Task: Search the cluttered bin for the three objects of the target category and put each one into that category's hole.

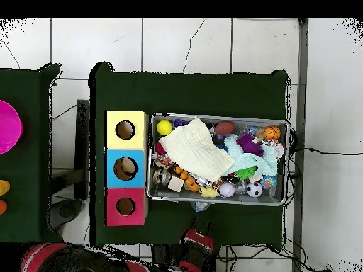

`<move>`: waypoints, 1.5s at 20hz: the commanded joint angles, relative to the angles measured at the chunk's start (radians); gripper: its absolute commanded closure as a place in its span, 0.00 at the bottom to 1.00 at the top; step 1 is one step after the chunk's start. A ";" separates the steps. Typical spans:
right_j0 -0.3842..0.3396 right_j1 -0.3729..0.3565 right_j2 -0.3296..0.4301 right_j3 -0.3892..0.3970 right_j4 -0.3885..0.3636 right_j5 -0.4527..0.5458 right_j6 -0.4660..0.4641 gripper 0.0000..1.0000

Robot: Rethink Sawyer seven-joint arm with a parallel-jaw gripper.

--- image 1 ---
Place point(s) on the dark green side table cloth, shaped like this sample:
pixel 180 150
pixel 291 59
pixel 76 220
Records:
pixel 25 164

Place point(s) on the mint green cloth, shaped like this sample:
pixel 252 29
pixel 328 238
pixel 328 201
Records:
pixel 255 163

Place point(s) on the white ball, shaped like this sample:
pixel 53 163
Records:
pixel 227 190

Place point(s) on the brown toy football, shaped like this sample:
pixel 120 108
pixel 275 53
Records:
pixel 224 128

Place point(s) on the magenta plate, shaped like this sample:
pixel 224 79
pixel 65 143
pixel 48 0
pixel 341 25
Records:
pixel 8 127

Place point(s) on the small wooden block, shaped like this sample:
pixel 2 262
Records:
pixel 176 184

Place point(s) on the green spiky ball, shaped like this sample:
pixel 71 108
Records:
pixel 245 173

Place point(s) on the cream yellow cloth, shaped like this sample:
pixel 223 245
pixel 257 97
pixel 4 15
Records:
pixel 194 149

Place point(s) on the purple spiky toy with eyes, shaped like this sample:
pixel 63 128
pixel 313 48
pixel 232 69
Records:
pixel 249 144

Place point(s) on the yellow ball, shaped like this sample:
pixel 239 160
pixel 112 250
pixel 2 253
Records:
pixel 164 127

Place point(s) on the orange toy basketball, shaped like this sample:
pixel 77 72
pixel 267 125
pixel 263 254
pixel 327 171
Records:
pixel 272 132

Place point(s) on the clear plastic packet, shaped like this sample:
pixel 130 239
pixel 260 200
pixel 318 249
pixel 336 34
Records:
pixel 199 207

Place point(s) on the clear mesh bin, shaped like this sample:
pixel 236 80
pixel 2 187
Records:
pixel 218 200

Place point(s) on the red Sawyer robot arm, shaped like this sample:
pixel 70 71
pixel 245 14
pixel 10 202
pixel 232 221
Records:
pixel 51 255

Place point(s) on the small soccer ball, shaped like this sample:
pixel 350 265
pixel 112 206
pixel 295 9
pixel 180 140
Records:
pixel 254 190

